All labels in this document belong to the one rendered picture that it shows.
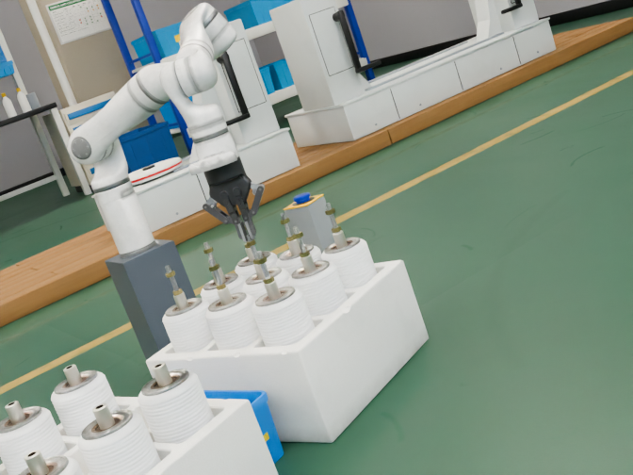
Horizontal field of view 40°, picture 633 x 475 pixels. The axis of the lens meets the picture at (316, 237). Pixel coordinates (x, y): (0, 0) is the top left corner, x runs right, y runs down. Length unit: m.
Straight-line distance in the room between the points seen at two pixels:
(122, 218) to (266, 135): 2.02
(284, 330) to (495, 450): 0.42
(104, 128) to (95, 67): 6.04
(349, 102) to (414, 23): 4.56
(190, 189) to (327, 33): 1.07
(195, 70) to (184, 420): 0.65
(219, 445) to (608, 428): 0.57
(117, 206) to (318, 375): 0.82
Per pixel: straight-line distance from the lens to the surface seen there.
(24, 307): 3.55
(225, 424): 1.34
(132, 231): 2.15
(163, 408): 1.32
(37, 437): 1.46
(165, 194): 3.79
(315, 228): 1.93
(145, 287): 2.15
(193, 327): 1.68
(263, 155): 4.00
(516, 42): 5.03
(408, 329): 1.76
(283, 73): 7.17
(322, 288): 1.61
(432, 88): 4.59
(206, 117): 1.63
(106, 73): 8.14
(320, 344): 1.53
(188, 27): 1.85
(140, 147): 6.23
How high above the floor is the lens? 0.68
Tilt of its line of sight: 13 degrees down
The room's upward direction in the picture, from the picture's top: 20 degrees counter-clockwise
